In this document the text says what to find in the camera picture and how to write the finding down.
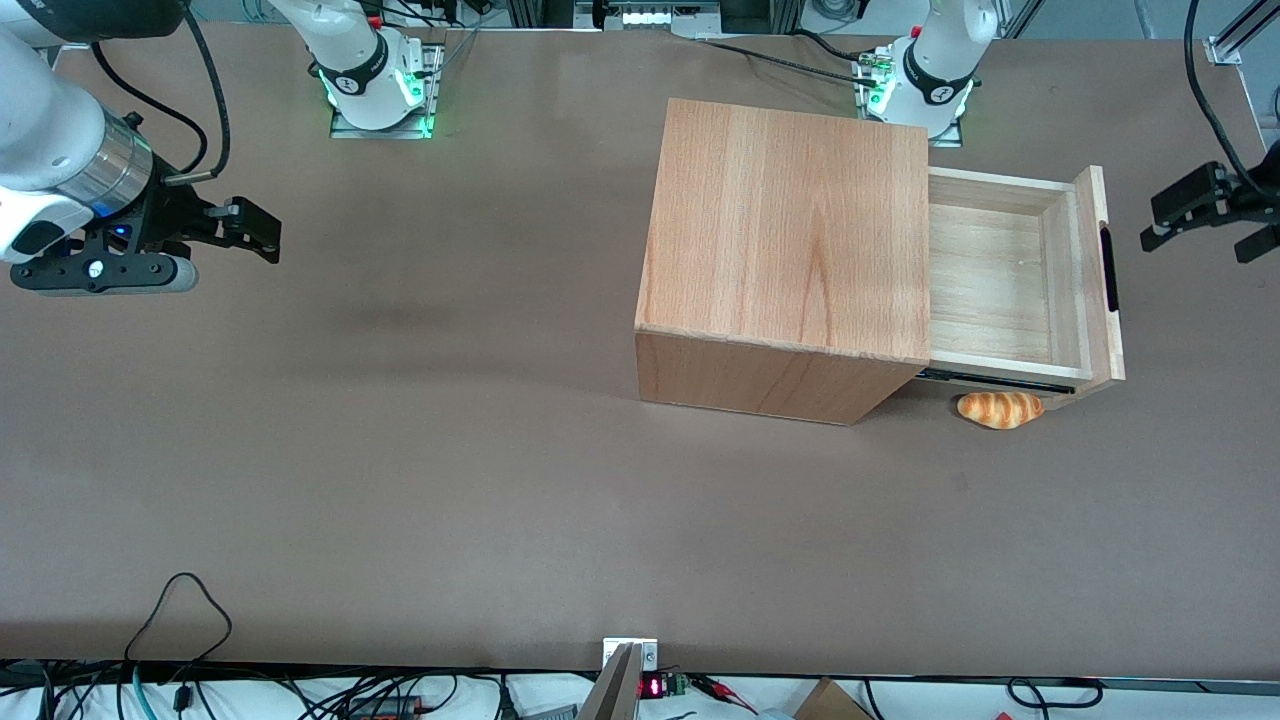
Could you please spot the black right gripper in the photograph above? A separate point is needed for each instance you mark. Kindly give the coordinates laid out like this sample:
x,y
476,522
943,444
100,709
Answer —
x,y
172,220

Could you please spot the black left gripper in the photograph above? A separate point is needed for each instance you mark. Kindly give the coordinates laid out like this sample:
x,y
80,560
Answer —
x,y
1240,200

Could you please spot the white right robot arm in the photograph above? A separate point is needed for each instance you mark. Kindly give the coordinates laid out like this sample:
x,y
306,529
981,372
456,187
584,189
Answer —
x,y
50,130

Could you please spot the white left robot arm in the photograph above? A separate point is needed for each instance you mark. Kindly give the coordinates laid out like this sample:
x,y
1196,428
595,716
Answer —
x,y
935,70

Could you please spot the wooden drawer cabinet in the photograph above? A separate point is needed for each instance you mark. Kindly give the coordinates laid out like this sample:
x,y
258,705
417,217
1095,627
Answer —
x,y
790,240

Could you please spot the orange striped toy bread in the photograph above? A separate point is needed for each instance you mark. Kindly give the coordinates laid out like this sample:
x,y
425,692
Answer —
x,y
1000,412

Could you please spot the lit white panel device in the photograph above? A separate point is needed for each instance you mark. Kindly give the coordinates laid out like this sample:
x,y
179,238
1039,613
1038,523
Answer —
x,y
660,17

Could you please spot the brown cardboard piece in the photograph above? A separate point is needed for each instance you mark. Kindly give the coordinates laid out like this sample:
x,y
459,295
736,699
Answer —
x,y
830,702

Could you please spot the red digit display module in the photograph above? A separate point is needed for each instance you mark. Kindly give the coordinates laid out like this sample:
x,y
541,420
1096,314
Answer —
x,y
660,686

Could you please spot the aluminium frame profile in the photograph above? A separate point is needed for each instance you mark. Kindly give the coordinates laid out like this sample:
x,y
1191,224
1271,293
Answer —
x,y
1235,35

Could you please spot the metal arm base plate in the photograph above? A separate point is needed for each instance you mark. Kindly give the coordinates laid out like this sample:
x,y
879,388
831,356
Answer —
x,y
432,100
950,135

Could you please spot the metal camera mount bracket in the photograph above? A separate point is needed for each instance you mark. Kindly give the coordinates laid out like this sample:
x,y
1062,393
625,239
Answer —
x,y
625,660

